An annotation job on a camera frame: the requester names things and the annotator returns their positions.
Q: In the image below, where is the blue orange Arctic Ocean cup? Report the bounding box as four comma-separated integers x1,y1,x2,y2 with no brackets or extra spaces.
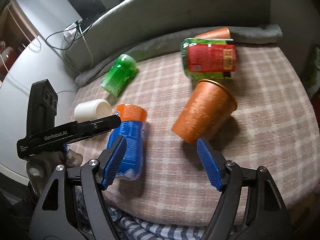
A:
106,104,148,180

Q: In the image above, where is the white plastic cup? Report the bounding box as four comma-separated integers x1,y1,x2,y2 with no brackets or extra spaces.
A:
74,99,113,122

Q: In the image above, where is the green plastic cup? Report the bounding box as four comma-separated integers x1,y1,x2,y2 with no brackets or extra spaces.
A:
100,54,138,96

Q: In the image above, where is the orange cup near front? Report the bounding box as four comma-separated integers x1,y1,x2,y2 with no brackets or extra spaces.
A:
171,79,237,145

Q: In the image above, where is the red green labelled cup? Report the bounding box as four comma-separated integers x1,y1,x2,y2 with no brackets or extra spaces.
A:
180,37,238,80

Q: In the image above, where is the orange cup at back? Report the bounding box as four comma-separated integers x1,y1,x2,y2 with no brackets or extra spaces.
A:
196,27,231,39

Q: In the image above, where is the gloved left hand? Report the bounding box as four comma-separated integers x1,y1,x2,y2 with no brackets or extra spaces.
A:
26,150,83,197

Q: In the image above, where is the blue checked cloth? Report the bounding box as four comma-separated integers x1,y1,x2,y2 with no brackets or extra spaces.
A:
75,184,238,240

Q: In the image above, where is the beige plaid cloth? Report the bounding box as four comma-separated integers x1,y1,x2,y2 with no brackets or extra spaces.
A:
73,44,319,226

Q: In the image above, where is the red white vase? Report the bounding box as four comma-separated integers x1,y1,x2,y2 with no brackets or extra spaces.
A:
0,41,18,82

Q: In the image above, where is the white power strip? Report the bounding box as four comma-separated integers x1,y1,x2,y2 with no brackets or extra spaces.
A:
63,22,77,42

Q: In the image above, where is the grey blanket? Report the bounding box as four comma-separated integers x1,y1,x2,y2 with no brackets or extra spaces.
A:
64,0,283,87

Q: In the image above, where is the white cable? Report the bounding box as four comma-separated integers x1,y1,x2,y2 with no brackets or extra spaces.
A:
0,37,95,95

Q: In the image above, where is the bead blind chain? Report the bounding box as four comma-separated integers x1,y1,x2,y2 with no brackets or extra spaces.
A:
7,7,42,53

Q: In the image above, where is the black cable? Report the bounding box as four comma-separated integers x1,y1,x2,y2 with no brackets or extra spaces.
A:
45,17,101,51

